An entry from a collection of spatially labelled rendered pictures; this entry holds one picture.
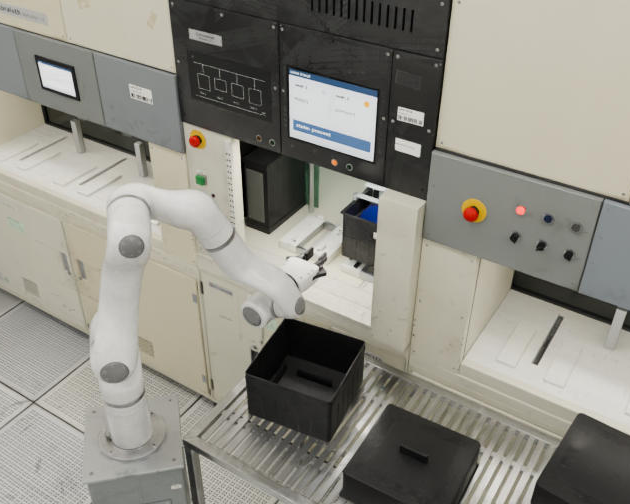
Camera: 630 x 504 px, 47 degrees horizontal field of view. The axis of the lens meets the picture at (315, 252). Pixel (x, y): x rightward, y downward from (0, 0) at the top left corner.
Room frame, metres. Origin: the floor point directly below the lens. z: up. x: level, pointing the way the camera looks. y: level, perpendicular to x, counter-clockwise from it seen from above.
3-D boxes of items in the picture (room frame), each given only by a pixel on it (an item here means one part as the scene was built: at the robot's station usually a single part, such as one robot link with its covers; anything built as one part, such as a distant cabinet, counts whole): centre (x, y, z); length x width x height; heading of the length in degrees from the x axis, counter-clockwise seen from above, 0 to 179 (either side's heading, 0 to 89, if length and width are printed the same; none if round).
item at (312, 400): (1.56, 0.02, 0.85); 0.28 x 0.28 x 0.17; 66
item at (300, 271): (1.63, 0.05, 1.19); 0.11 x 0.10 x 0.07; 148
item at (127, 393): (1.44, 0.54, 1.07); 0.19 x 0.12 x 0.24; 15
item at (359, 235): (2.09, -0.24, 1.06); 0.24 x 0.20 x 0.32; 58
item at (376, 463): (1.26, -0.27, 0.83); 0.29 x 0.29 x 0.13; 60
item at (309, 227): (2.23, -0.01, 0.89); 0.22 x 0.21 x 0.04; 148
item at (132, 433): (1.40, 0.53, 0.85); 0.19 x 0.19 x 0.18
